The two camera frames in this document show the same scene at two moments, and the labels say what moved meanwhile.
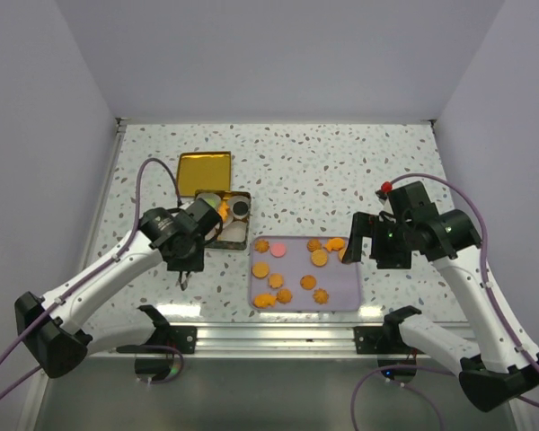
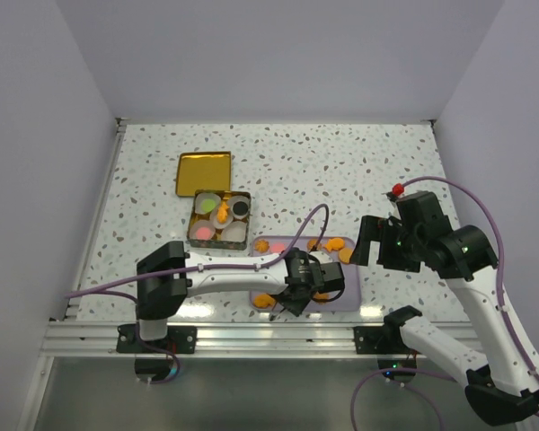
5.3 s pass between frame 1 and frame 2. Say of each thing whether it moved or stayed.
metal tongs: moved
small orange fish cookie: stayed
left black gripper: moved
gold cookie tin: stayed
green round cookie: stayed
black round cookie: stayed
